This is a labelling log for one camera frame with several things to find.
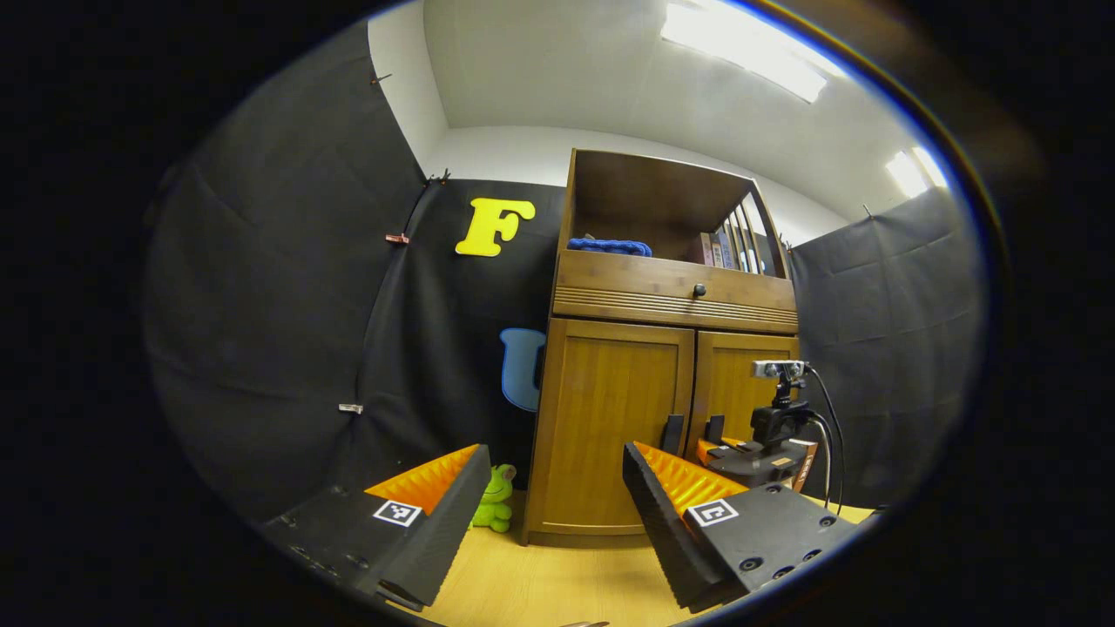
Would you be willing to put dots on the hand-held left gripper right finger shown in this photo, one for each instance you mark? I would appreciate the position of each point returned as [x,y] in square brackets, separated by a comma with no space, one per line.
[653,522]

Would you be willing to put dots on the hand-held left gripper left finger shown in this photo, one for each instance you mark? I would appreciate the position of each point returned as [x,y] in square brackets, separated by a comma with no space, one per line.
[453,522]

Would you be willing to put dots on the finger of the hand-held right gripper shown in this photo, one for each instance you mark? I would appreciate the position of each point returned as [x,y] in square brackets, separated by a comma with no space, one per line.
[710,446]

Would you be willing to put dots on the wooden cabinet door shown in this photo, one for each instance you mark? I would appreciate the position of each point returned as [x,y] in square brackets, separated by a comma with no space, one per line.
[740,374]
[601,418]

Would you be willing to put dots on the wooden double-door shoe cabinet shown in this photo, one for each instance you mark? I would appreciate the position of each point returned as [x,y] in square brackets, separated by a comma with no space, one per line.
[627,296]

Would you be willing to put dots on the green frog toy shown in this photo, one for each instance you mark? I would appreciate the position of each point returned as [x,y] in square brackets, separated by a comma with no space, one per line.
[495,505]

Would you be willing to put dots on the dark hardcover book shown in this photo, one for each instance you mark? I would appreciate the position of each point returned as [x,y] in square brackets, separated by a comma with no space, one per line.
[806,461]

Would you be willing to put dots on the thin upright book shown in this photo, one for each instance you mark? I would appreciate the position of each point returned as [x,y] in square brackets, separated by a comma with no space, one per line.
[706,250]
[730,254]
[718,252]

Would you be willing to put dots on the wooden drawer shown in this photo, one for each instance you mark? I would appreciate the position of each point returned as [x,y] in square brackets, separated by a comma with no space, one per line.
[627,279]

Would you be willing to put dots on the blue cloth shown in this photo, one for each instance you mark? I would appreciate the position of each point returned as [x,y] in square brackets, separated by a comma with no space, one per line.
[610,247]

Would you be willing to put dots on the small ceiling light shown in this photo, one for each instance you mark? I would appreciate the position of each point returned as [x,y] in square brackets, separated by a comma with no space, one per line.
[910,172]

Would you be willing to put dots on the large ceiling light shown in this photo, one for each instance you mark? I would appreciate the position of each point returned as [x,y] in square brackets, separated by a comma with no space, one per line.
[749,43]

